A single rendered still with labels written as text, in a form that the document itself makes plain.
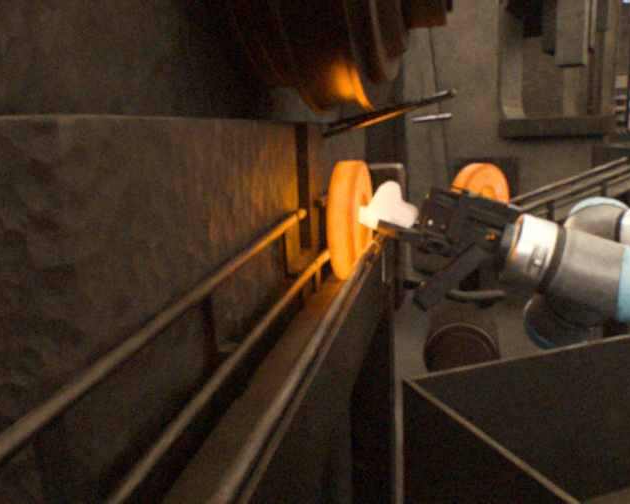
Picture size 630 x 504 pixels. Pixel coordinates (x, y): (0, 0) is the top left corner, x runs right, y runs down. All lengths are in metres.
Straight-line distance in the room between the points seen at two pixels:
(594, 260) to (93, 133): 0.59
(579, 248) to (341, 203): 0.29
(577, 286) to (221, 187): 0.45
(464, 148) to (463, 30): 0.62
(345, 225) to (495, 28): 2.79
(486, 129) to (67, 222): 3.16
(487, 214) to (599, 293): 0.16
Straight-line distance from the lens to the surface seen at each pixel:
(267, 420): 0.38
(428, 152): 3.53
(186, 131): 0.48
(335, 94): 0.72
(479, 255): 0.78
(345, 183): 0.76
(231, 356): 0.49
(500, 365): 0.38
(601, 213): 0.98
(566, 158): 3.38
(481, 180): 1.19
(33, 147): 0.37
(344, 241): 0.74
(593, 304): 0.80
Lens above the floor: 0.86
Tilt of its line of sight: 11 degrees down
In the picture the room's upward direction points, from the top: 2 degrees counter-clockwise
